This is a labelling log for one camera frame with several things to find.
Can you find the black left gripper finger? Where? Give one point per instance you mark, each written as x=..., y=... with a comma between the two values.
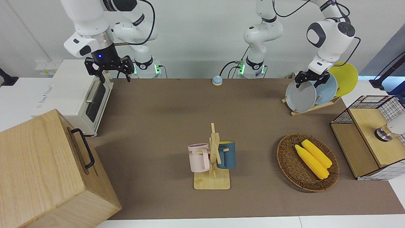
x=298, y=85
x=318, y=84

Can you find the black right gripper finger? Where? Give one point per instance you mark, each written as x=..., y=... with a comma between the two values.
x=128, y=77
x=101, y=77

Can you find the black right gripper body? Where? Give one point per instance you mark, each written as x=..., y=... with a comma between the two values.
x=109, y=65

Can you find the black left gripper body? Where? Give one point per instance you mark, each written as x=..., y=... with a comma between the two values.
x=311, y=76

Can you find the gray plate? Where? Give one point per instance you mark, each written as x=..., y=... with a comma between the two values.
x=300, y=98

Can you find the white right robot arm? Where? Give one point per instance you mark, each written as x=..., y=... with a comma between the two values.
x=88, y=19

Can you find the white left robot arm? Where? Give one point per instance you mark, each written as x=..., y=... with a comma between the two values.
x=329, y=34

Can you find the light blue plate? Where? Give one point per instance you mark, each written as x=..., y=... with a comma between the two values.
x=327, y=91

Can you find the wooden plate rack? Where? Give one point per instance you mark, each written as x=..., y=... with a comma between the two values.
x=316, y=107

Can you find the yellow plate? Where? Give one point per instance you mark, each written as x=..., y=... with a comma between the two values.
x=346, y=79

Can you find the white toaster oven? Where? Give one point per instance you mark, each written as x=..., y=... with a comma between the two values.
x=69, y=91

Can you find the yellow corn cob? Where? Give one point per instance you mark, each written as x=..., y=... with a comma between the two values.
x=318, y=153
x=311, y=163

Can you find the brown wicker basket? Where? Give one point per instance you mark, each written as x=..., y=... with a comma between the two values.
x=289, y=164

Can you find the blue dome bell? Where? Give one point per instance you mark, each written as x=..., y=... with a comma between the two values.
x=217, y=80

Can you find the white cylinder with glass base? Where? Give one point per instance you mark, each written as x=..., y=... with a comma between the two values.
x=397, y=125

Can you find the dark blue mug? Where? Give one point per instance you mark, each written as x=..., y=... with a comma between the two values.
x=228, y=156

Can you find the pink mug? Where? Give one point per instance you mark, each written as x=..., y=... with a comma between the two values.
x=197, y=158

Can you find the wooden cabinet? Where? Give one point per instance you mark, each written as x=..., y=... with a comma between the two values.
x=38, y=171

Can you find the wooden mug tree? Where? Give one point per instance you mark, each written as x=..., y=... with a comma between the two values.
x=212, y=182

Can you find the white wall socket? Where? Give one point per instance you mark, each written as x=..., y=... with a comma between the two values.
x=46, y=68

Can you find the black camera stand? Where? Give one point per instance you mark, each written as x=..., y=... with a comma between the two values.
x=384, y=74

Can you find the black clamp mount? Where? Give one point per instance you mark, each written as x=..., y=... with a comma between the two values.
x=8, y=79

